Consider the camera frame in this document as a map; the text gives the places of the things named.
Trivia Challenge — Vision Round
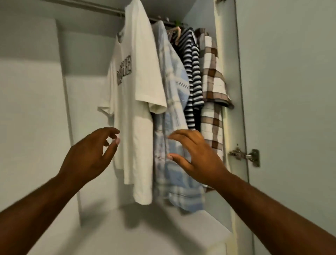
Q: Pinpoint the person's right hand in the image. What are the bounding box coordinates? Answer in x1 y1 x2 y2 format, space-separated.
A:
166 129 232 190

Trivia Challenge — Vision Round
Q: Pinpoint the person's left hand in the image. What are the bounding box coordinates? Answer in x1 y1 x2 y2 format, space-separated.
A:
57 126 122 186

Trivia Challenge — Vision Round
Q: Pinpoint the light blue garment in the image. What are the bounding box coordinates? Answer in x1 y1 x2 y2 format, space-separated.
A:
150 20 207 214

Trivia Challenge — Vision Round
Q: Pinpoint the cream white garment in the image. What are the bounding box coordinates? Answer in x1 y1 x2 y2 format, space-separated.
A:
97 0 168 206

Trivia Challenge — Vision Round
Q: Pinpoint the brown white plaid shirt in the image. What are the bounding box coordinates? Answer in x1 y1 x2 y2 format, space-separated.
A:
195 27 235 161

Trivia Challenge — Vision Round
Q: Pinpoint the black white striped garment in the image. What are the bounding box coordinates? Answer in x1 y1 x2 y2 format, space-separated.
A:
175 27 206 132

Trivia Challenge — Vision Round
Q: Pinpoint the white wooden wardrobe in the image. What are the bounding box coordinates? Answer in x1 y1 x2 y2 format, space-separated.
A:
0 0 336 255

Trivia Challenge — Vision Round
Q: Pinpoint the peach plastic hanger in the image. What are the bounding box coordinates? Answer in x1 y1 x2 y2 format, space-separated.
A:
167 25 182 45

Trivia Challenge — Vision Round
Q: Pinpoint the person's right forearm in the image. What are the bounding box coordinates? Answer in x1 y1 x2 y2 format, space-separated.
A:
212 173 336 255

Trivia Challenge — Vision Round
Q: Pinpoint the person's left forearm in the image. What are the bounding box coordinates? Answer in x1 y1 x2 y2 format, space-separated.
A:
0 173 85 255

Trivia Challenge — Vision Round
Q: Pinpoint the metal door hinge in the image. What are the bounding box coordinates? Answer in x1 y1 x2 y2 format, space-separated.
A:
228 144 261 168

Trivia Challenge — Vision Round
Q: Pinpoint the metal wardrobe hanging rail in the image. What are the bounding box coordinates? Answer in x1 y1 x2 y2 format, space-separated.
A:
50 0 177 27

